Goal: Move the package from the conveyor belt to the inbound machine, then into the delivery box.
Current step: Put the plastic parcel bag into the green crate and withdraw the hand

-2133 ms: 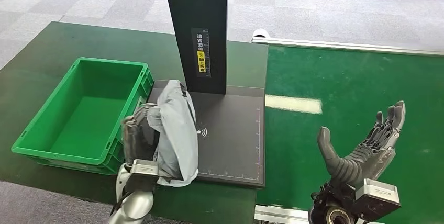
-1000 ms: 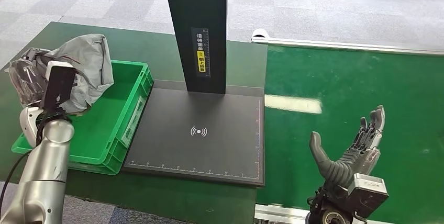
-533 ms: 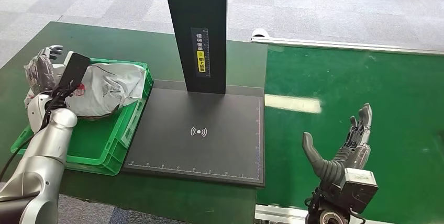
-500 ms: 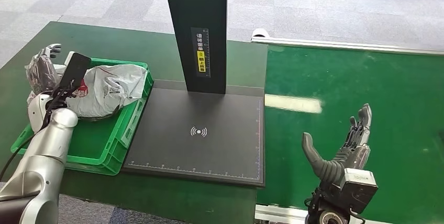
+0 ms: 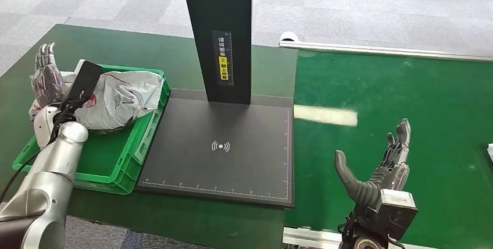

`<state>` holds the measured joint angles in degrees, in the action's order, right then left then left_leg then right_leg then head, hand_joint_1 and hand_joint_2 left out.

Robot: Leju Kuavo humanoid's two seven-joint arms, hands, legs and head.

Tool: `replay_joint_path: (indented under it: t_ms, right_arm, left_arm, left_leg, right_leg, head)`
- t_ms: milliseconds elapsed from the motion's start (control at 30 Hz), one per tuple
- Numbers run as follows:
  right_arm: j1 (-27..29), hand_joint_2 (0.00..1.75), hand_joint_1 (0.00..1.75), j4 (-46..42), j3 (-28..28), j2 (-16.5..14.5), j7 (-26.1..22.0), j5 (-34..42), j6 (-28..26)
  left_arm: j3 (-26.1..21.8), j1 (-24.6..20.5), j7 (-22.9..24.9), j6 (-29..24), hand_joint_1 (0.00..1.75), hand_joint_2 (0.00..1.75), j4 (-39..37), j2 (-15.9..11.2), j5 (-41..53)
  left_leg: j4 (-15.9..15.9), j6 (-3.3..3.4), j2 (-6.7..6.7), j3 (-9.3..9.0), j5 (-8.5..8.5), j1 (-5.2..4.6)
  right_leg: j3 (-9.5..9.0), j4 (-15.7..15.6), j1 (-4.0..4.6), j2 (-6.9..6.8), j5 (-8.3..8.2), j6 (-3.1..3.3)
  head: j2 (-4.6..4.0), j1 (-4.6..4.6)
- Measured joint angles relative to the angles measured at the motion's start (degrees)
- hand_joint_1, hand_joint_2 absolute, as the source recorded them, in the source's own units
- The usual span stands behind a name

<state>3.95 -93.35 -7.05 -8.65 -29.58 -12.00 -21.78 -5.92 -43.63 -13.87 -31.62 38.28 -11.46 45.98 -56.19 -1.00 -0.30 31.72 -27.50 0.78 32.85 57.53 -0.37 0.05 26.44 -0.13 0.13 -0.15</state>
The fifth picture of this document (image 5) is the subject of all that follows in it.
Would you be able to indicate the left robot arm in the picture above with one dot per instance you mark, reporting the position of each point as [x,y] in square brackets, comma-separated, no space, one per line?
[50,170]

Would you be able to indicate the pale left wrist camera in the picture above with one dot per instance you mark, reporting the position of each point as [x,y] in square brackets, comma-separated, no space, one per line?
[43,124]

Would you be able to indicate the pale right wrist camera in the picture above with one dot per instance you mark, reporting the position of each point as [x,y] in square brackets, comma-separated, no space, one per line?
[393,210]

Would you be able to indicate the black inbound scanner machine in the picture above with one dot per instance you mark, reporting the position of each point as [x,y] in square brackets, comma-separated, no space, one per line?
[219,170]

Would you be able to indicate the white conveyor frame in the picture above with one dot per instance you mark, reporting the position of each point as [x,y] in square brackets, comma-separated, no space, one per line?
[385,50]

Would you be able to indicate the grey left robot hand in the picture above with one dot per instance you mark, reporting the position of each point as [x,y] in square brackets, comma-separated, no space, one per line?
[48,81]

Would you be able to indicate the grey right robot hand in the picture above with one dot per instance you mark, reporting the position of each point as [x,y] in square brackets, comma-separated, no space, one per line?
[362,191]

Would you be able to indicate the white red-printed plastic package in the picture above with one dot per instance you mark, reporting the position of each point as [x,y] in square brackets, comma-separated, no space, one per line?
[119,100]

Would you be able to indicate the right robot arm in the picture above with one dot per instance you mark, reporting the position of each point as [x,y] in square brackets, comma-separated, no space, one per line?
[364,243]

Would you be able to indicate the white parcel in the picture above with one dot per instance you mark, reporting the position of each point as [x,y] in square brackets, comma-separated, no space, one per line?
[490,153]

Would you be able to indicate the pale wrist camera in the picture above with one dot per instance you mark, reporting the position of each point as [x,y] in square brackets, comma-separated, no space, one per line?
[393,210]
[43,124]

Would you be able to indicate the black flat wrist plate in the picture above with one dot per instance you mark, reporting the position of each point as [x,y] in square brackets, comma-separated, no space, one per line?
[85,79]

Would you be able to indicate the yellow and black scanner label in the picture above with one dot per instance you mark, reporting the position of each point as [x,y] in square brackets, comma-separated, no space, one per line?
[223,70]

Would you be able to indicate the green conveyor belt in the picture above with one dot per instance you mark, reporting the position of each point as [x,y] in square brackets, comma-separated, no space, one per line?
[423,104]

